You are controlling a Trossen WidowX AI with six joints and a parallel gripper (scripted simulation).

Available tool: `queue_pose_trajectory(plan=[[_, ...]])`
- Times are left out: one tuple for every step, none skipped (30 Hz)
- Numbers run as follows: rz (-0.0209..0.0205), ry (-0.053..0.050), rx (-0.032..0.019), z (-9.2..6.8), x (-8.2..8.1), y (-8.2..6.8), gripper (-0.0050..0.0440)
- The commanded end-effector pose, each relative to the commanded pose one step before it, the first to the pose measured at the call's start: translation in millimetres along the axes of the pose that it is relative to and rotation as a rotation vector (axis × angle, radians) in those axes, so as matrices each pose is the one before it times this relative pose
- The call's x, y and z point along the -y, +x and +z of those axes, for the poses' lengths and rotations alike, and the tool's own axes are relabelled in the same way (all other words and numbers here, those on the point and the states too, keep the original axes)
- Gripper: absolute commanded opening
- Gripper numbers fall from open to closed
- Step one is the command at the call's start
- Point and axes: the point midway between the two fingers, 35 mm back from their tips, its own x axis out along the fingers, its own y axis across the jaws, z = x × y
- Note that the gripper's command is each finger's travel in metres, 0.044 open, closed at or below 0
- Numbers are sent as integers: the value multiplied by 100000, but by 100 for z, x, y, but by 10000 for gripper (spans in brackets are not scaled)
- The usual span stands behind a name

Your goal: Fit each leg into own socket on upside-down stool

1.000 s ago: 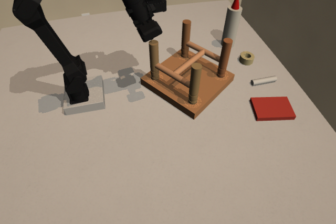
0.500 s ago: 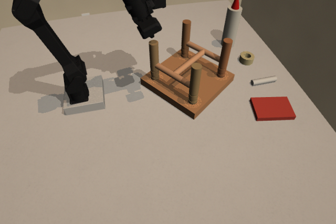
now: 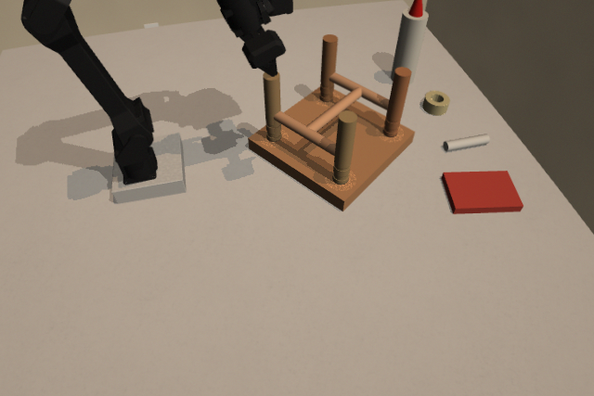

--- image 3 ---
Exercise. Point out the brown wooden stool seat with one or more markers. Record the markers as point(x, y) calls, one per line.
point(312, 166)

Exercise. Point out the brown wooden stool legs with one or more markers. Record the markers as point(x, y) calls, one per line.
point(342, 150)

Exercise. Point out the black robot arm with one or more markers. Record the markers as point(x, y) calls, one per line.
point(52, 23)

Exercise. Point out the flat red rectangular block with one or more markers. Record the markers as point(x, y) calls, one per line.
point(481, 192)

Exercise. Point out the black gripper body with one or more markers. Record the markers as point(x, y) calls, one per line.
point(244, 18)

